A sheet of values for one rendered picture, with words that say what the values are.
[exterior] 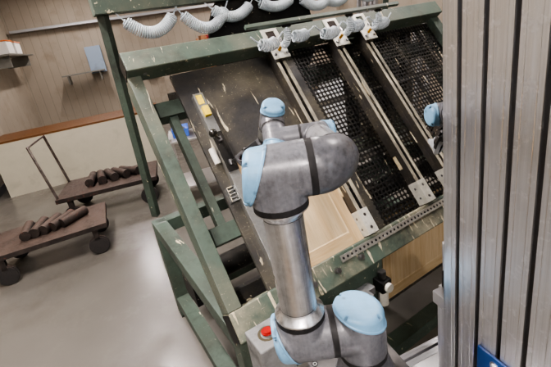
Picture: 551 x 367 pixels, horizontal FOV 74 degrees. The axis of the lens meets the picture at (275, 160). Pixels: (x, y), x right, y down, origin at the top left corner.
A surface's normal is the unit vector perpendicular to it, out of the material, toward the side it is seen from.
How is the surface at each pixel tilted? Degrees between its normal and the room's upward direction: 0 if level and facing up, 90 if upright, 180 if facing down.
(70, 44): 90
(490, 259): 90
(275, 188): 91
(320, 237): 53
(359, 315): 7
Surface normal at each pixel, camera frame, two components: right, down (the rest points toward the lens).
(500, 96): -0.92, 0.26
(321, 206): 0.33, -0.39
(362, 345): 0.03, 0.33
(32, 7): 0.37, 0.26
